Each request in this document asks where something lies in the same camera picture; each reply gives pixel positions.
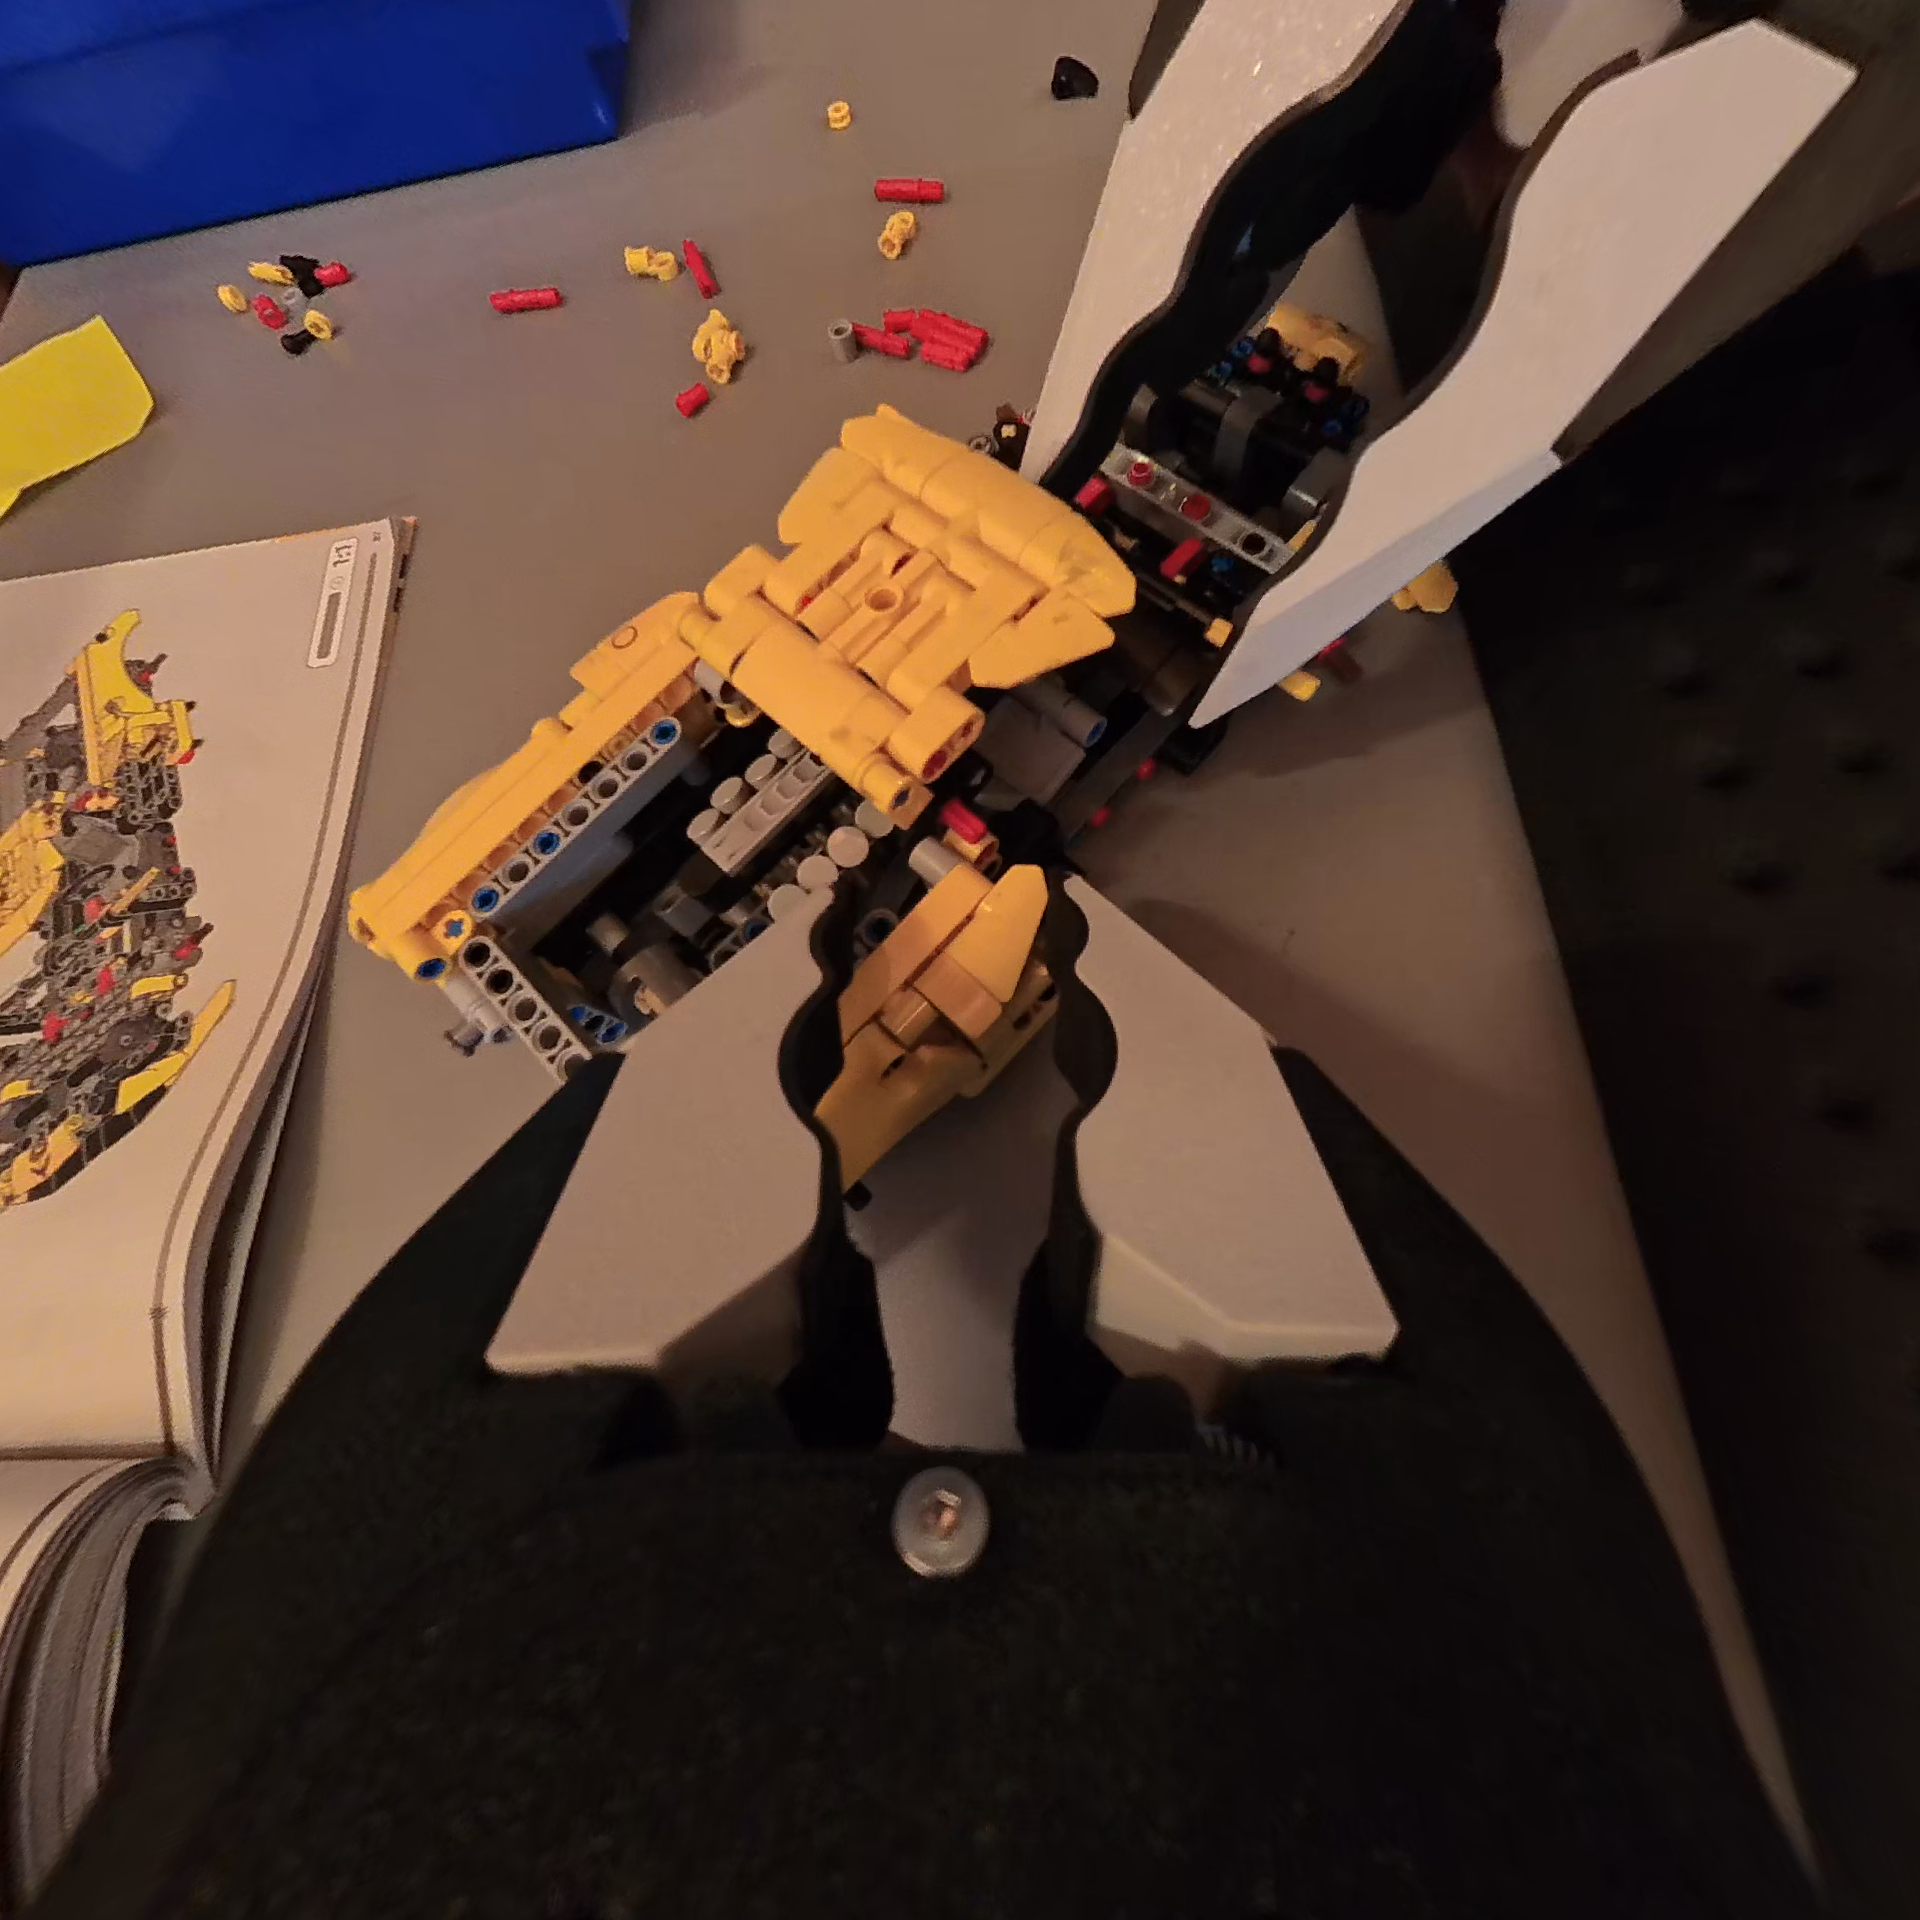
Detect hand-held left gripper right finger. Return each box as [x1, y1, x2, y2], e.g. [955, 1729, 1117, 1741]
[1054, 874, 1407, 1369]

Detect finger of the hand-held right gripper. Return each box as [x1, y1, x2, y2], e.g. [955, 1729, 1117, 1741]
[1191, 17, 1860, 732]
[1036, 0, 1420, 496]

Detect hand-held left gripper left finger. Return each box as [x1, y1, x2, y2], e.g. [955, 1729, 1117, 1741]
[483, 888, 844, 1383]

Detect yellow toy brick car model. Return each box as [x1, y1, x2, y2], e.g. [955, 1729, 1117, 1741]
[344, 301, 1465, 1205]

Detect scattered small toy brick pieces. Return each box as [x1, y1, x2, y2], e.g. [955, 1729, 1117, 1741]
[215, 60, 1108, 418]

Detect black dimpled chair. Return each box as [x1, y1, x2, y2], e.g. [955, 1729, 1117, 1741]
[1460, 253, 1920, 1920]

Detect open instruction booklet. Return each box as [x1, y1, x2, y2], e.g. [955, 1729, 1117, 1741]
[0, 512, 417, 1863]

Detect blue storage bin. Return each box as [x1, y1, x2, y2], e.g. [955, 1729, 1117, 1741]
[0, 0, 634, 264]

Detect yellow paper piece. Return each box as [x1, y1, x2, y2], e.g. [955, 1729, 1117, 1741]
[0, 311, 158, 523]

